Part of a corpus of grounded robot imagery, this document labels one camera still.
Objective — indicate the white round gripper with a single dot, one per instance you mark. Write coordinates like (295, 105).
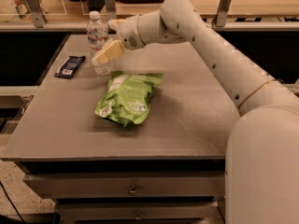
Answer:
(129, 33)

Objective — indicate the clear plastic water bottle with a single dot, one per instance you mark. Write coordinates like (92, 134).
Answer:
(97, 32)

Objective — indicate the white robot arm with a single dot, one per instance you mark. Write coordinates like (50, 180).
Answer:
(262, 154)

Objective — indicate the dark blue candy bar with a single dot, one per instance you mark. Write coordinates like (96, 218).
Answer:
(70, 66)

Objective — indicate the green snack bag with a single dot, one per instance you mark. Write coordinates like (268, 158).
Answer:
(127, 100)

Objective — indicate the orange printed package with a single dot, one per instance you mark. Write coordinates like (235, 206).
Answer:
(21, 7)

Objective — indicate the upper grey drawer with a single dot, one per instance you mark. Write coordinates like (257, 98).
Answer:
(132, 184)

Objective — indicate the grey drawer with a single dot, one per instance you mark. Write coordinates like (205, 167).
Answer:
(132, 184)
(135, 211)

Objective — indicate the lower grey drawer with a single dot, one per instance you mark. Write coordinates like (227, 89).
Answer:
(135, 211)

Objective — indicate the middle metal bracket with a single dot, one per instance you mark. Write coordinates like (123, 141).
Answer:
(111, 9)

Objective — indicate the metal bracket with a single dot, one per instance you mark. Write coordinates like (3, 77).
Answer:
(39, 20)
(222, 13)
(111, 9)

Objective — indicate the left metal bracket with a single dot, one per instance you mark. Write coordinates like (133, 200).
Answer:
(39, 20)

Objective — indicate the right metal bracket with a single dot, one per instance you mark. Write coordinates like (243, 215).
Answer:
(222, 13)

